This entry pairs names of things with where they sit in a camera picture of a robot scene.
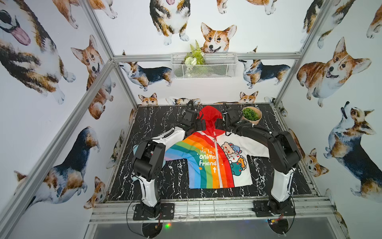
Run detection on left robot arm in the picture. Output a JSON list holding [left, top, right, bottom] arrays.
[[132, 100, 206, 211]]

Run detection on beige pot with green plant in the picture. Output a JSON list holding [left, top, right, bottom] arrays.
[[242, 107, 263, 125]]

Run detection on artificial fern with white flower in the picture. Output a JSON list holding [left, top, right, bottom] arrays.
[[184, 41, 206, 70]]

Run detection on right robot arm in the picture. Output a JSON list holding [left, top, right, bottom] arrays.
[[215, 103, 302, 214]]

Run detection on white wire wall basket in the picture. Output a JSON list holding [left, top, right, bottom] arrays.
[[171, 53, 238, 79]]

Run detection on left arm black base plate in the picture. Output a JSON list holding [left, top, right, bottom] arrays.
[[133, 202, 175, 221]]

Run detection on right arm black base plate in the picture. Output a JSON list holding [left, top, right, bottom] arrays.
[[252, 199, 296, 217]]

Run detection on aluminium front rail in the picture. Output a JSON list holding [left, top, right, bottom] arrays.
[[89, 197, 335, 225]]

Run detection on rainbow hooded kids jacket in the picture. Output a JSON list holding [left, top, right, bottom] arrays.
[[164, 106, 269, 189]]

